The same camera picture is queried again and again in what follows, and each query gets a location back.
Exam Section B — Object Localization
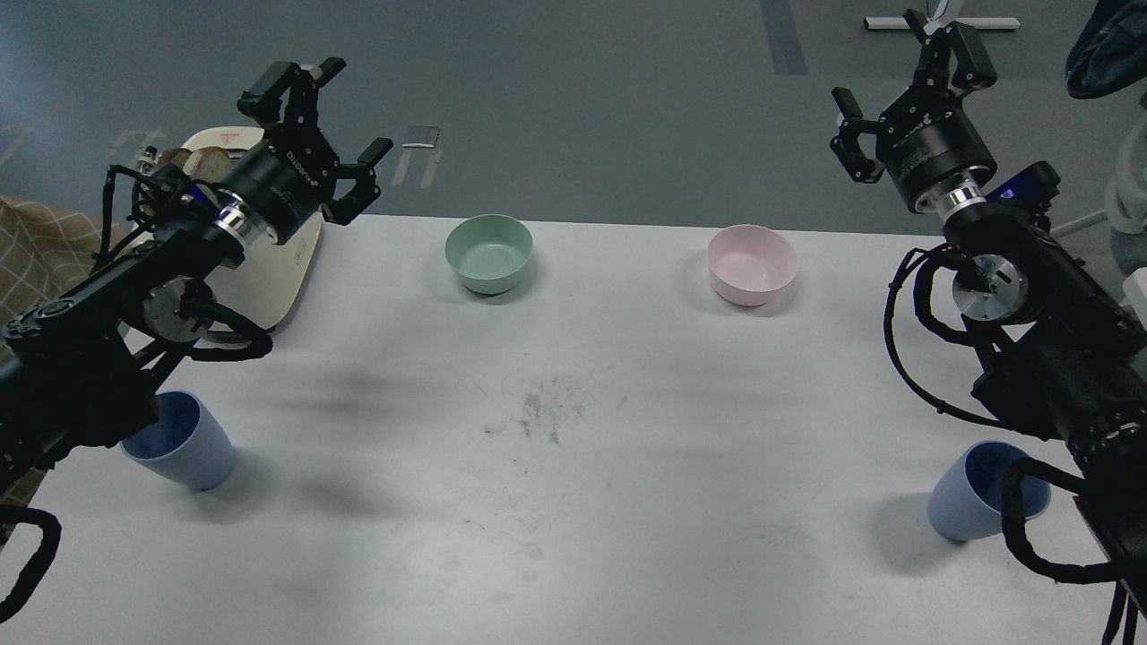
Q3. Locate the dark blue cloth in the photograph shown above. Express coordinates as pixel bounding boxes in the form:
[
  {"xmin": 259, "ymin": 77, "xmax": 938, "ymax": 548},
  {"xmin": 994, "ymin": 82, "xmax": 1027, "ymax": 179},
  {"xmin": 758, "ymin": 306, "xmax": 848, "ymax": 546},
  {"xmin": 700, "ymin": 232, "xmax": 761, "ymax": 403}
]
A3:
[{"xmin": 1066, "ymin": 1, "xmax": 1146, "ymax": 99}]

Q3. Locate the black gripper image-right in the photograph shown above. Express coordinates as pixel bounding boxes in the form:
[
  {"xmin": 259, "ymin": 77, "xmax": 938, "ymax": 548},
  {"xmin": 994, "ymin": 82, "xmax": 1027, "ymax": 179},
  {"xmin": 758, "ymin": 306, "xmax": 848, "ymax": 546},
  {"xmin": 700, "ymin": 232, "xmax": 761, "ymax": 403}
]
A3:
[{"xmin": 829, "ymin": 9, "xmax": 998, "ymax": 215}]

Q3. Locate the bread slice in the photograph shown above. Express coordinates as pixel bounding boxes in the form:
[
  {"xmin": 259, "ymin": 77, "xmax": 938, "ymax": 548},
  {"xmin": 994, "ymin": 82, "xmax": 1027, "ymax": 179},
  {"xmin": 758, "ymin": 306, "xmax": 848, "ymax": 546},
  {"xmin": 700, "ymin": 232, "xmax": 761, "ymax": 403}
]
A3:
[
  {"xmin": 184, "ymin": 146, "xmax": 245, "ymax": 185},
  {"xmin": 155, "ymin": 148, "xmax": 192, "ymax": 173}
]

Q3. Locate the cream toaster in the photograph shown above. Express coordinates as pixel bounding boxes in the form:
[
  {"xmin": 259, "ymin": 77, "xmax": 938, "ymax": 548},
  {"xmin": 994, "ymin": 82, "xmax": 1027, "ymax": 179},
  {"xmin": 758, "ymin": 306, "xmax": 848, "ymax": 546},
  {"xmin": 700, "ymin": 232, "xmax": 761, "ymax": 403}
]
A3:
[{"xmin": 136, "ymin": 126, "xmax": 323, "ymax": 345}]

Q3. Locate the bread slice right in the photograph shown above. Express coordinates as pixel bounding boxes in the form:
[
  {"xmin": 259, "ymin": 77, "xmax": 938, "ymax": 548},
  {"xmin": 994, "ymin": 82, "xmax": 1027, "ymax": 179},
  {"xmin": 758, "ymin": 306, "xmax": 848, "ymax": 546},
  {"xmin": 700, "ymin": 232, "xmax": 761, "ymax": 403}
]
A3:
[{"xmin": 184, "ymin": 146, "xmax": 245, "ymax": 185}]

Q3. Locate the pink bowl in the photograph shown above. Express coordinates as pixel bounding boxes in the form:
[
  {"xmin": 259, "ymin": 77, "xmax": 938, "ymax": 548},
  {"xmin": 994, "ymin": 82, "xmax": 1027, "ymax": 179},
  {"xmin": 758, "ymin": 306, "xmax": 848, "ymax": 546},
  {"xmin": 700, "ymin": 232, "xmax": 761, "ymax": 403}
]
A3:
[{"xmin": 707, "ymin": 224, "xmax": 798, "ymax": 306}]

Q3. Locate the beige checked cloth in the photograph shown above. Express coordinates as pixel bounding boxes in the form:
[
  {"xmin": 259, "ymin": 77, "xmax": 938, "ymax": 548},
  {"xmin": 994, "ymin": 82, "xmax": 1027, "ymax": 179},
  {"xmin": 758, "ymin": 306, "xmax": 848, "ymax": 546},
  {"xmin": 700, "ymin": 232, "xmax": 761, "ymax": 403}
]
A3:
[{"xmin": 1, "ymin": 195, "xmax": 102, "ymax": 325}]

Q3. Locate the blue cup start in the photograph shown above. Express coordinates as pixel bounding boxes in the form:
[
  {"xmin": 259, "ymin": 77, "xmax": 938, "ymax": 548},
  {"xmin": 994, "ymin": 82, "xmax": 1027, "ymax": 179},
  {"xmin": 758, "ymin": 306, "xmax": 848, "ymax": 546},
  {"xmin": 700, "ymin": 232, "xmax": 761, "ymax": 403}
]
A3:
[
  {"xmin": 927, "ymin": 441, "xmax": 1029, "ymax": 543},
  {"xmin": 119, "ymin": 391, "xmax": 237, "ymax": 491}
]

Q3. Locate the bread slice left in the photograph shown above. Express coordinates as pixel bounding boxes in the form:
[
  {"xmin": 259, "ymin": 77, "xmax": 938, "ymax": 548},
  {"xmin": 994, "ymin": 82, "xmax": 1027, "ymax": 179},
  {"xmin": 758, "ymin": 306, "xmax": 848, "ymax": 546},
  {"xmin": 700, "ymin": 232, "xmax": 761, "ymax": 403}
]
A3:
[{"xmin": 155, "ymin": 148, "xmax": 192, "ymax": 173}]

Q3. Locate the white stand base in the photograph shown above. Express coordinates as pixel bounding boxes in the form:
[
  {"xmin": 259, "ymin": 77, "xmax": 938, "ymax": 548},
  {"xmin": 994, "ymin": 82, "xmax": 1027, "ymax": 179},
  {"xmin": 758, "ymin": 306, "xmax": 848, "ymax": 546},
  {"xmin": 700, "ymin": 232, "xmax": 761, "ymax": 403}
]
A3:
[{"xmin": 863, "ymin": 16, "xmax": 1022, "ymax": 32}]

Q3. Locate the green bowl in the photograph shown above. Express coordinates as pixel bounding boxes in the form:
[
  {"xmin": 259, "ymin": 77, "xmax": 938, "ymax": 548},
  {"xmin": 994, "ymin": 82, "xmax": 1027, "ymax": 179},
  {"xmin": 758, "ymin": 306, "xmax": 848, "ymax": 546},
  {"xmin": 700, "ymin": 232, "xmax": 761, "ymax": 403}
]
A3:
[{"xmin": 444, "ymin": 215, "xmax": 535, "ymax": 297}]

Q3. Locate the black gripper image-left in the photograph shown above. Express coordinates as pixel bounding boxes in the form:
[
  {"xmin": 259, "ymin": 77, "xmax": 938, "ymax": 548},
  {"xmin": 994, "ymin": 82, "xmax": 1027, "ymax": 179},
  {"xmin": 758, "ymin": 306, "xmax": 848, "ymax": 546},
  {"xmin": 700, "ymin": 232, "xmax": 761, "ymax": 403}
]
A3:
[{"xmin": 218, "ymin": 57, "xmax": 395, "ymax": 244}]

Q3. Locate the white chair base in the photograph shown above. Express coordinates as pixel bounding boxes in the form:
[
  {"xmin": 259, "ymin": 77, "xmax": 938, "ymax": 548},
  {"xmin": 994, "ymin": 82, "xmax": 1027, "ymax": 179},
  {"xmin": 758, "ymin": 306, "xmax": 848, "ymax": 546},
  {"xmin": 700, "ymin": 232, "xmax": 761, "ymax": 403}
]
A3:
[{"xmin": 1050, "ymin": 117, "xmax": 1146, "ymax": 323}]

